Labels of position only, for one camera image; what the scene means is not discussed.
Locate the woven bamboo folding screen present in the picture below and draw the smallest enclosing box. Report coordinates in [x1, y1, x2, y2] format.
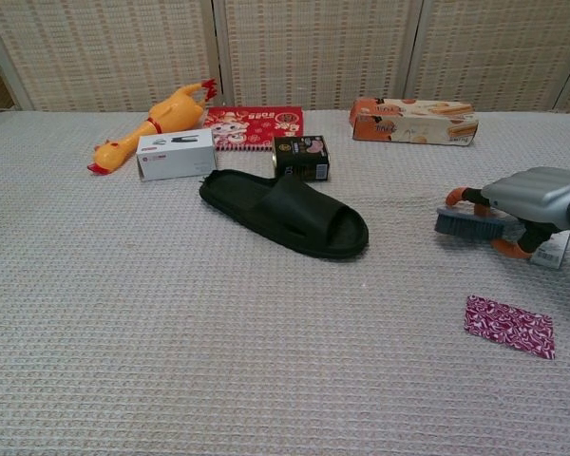
[0, 0, 570, 114]

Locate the yellow rubber chicken toy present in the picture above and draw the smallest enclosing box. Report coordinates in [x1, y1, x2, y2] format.
[86, 78, 219, 176]

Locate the grey brush with tag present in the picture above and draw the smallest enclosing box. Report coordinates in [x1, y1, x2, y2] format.
[434, 204, 510, 240]

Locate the red cartoon box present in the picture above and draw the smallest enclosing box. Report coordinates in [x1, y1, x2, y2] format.
[201, 105, 306, 153]

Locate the white stapler box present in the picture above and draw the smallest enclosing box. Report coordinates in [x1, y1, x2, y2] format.
[136, 127, 218, 182]

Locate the black slipper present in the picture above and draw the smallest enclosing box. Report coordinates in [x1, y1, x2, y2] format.
[199, 168, 371, 260]

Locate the orange biscuit box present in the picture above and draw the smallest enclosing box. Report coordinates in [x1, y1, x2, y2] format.
[350, 97, 480, 147]

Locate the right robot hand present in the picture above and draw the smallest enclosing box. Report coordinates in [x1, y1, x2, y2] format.
[445, 166, 570, 260]

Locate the white printed label sticker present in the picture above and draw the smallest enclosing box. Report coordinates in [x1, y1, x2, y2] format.
[530, 231, 570, 270]

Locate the pink patterned card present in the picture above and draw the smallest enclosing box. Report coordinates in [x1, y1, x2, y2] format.
[464, 294, 557, 361]

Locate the beige waffle tablecloth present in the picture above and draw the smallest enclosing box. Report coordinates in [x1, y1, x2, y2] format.
[0, 109, 570, 456]

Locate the black snack packet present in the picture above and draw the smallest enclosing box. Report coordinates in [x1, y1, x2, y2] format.
[271, 135, 332, 182]

